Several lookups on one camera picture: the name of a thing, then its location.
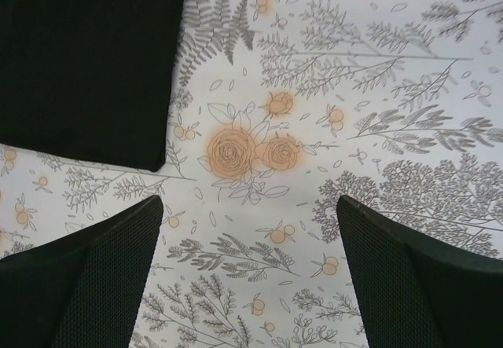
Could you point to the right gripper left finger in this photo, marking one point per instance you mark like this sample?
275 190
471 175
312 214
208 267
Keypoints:
84 289

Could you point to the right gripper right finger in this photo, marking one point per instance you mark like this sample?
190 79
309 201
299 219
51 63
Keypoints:
416 291

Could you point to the black t-shirt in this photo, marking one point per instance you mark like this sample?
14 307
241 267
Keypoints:
89 79

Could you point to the floral table mat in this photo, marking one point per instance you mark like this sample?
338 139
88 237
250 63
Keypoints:
280 107

